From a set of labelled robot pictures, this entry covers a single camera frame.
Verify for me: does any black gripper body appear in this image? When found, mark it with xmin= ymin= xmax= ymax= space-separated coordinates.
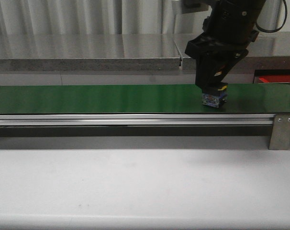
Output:
xmin=185 ymin=14 xmax=259 ymax=59

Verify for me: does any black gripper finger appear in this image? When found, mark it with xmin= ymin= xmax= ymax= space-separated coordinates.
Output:
xmin=213 ymin=51 xmax=248 ymax=83
xmin=195 ymin=55 xmax=219 ymax=89

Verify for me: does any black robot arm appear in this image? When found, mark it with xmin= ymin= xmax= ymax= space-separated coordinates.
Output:
xmin=185 ymin=0 xmax=265 ymax=89

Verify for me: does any green conveyor belt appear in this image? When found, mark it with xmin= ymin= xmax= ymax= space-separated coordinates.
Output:
xmin=0 ymin=83 xmax=290 ymax=115

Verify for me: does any grey stone shelf right slab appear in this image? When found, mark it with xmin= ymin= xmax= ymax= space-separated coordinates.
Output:
xmin=173 ymin=32 xmax=290 ymax=74

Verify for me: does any grey stone shelf slab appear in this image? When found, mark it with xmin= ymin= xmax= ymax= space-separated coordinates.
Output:
xmin=0 ymin=34 xmax=180 ymax=72
xmin=173 ymin=32 xmax=290 ymax=74

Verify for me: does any red plastic tray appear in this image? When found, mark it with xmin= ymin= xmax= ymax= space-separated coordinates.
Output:
xmin=258 ymin=75 xmax=290 ymax=84

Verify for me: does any grey stone shelf left slab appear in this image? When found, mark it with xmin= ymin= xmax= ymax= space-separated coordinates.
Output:
xmin=0 ymin=34 xmax=180 ymax=72

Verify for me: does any white pleated curtain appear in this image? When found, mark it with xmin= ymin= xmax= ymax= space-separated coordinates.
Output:
xmin=0 ymin=0 xmax=283 ymax=36

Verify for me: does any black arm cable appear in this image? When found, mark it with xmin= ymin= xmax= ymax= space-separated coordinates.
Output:
xmin=255 ymin=0 xmax=288 ymax=33

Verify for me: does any steel conveyor support bracket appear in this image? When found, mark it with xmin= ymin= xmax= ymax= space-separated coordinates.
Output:
xmin=268 ymin=114 xmax=290 ymax=150

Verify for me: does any aluminium conveyor side rail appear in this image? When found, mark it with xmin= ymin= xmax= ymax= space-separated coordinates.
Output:
xmin=0 ymin=114 xmax=275 ymax=126

